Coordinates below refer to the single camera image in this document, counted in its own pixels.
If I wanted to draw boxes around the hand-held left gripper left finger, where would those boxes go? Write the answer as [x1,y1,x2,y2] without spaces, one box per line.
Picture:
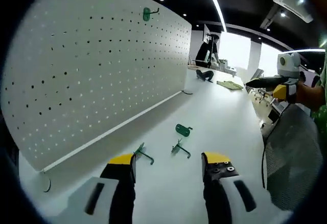
[65,153,137,224]

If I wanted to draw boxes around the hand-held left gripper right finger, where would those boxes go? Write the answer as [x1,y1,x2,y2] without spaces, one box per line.
[201,151,291,224]

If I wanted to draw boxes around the green hook assembly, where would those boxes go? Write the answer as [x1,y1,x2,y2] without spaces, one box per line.
[133,142,155,165]
[175,123,194,138]
[143,7,160,23]
[171,139,192,159]

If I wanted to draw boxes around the white perforated mounting plate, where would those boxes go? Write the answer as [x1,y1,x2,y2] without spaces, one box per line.
[1,0,194,193]

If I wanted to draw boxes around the person's right hand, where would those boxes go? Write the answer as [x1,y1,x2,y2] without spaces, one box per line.
[293,84,324,113]

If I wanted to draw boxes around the green cloth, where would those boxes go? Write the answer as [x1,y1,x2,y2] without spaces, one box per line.
[216,80,244,91]

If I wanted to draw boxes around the white tabletop device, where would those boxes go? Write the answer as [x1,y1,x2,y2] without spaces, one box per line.
[218,59,237,74]

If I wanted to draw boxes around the green floral shirt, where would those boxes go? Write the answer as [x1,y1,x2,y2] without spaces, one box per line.
[310,55,327,135]

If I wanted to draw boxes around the white ceiling air conditioner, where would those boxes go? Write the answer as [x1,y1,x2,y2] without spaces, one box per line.
[272,0,314,24]

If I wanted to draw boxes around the dark grey curved device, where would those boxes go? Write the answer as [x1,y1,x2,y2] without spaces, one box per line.
[196,69,215,83]

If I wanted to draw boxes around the grey mesh chair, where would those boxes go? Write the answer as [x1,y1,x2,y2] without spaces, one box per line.
[262,103,324,211]

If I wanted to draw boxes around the long ceiling light strip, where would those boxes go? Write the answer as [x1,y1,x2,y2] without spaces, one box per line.
[200,0,227,32]

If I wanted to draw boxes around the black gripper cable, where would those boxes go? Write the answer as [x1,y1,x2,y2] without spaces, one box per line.
[261,111,284,191]

